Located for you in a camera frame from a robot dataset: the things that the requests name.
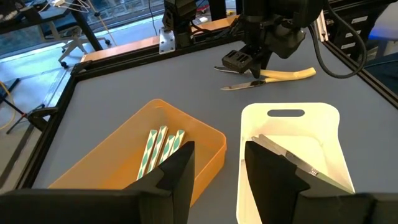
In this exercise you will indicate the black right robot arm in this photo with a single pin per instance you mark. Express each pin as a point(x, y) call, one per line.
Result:
point(178, 18)

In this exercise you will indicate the black desk leg frame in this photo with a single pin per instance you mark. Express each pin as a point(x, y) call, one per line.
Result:
point(85, 28)

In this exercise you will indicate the silver metal bracket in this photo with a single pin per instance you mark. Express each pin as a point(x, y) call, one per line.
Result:
point(167, 40)

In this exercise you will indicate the black tripod stand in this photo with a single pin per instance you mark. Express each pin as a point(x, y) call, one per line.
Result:
point(18, 113)

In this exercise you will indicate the white office chair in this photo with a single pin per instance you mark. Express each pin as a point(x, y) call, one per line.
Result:
point(74, 43)

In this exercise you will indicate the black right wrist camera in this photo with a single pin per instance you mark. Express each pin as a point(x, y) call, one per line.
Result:
point(286, 40)

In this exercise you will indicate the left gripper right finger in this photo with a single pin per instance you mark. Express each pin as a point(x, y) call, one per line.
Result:
point(280, 199)

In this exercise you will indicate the black aluminium table frame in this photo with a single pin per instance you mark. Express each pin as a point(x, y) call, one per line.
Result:
point(124, 60)

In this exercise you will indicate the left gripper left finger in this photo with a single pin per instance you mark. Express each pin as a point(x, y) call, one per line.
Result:
point(140, 205)

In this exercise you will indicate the white plastic bin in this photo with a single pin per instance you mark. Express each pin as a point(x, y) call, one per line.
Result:
point(311, 133)

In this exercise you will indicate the black drawer cabinet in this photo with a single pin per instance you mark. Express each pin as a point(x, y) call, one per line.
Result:
point(351, 31)

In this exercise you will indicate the orange plastic bin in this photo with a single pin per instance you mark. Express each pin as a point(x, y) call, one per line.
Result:
point(118, 155)

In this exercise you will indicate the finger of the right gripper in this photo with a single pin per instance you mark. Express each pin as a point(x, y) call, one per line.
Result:
point(237, 60)
point(258, 63)

